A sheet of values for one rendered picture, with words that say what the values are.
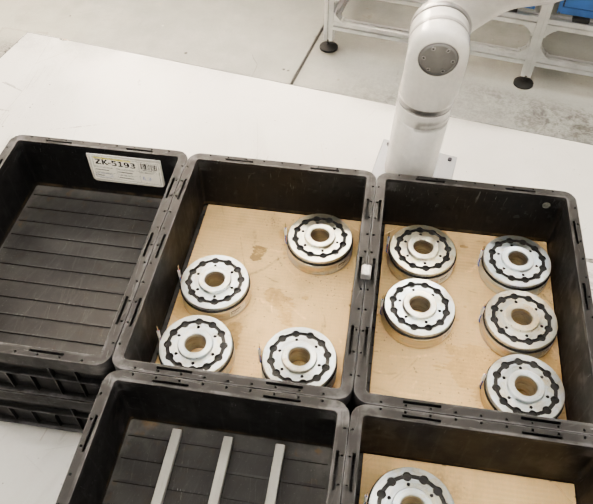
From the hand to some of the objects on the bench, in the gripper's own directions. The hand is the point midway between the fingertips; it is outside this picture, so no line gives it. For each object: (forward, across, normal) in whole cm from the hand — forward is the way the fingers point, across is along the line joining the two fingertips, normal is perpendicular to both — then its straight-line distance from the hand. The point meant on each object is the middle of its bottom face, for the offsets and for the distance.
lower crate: (-61, +102, +64) cm, 134 cm away
